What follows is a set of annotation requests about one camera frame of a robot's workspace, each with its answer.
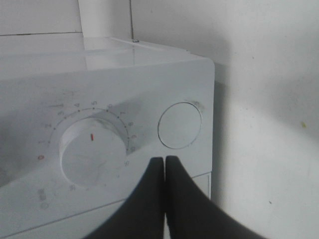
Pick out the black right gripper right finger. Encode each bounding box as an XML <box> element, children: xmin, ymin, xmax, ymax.
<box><xmin>165</xmin><ymin>156</ymin><xmax>263</xmax><ymax>239</ymax></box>

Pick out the round white door button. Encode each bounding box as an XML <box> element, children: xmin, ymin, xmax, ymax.
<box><xmin>158</xmin><ymin>102</ymin><xmax>202</xmax><ymax>149</ymax></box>

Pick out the white timer knob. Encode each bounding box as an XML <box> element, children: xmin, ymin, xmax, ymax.
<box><xmin>59</xmin><ymin>117</ymin><xmax>129</xmax><ymax>187</ymax></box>

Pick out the white microwave oven body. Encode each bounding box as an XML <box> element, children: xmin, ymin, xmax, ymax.
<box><xmin>0</xmin><ymin>37</ymin><xmax>214</xmax><ymax>239</ymax></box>

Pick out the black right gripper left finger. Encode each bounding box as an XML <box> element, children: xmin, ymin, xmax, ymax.
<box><xmin>87</xmin><ymin>157</ymin><xmax>165</xmax><ymax>239</ymax></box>

